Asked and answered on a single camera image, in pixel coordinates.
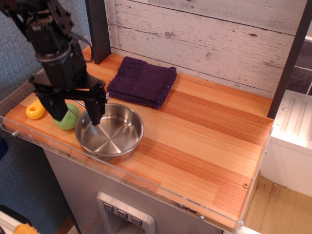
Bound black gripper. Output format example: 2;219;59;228
28;51;107;126

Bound silver metal pot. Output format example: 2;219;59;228
69;103;144;164

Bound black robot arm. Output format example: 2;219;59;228
0;0;108;125

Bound green round toy vegetable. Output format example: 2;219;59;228
53;103;80;130

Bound purple folded cloth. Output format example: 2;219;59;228
108;57;177;109

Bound clear acrylic edge guard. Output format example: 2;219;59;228
0;35;273;231

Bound grey toy fridge cabinet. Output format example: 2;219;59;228
44;150;222;234

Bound orange object bottom left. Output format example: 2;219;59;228
13;223;38;234

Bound yellow handled toy knife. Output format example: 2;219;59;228
26;100;45;119

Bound dark vertical post left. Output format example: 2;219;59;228
85;0;111;64

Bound dark vertical post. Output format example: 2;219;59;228
267;0;312;119
85;0;111;64

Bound dark vertical post right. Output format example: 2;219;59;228
267;0;312;119

